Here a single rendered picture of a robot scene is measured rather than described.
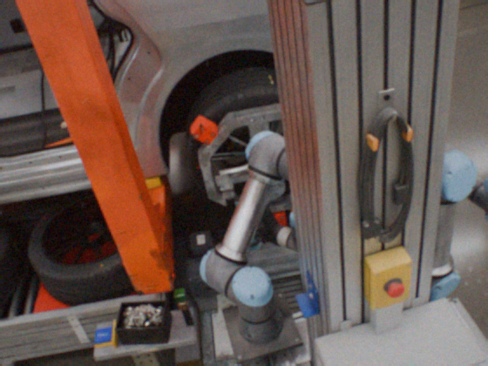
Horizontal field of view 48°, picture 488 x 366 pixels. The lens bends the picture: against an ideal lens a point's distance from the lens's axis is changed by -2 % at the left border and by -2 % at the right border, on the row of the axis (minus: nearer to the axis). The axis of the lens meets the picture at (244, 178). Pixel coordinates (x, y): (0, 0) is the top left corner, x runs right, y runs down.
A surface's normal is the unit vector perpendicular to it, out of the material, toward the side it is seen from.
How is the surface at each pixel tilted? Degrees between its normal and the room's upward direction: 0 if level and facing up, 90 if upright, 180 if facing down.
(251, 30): 90
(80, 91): 90
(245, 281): 7
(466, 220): 0
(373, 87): 90
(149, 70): 90
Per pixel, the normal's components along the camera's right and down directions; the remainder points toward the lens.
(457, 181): 0.45, 0.40
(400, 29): 0.24, 0.59
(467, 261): -0.14, -0.76
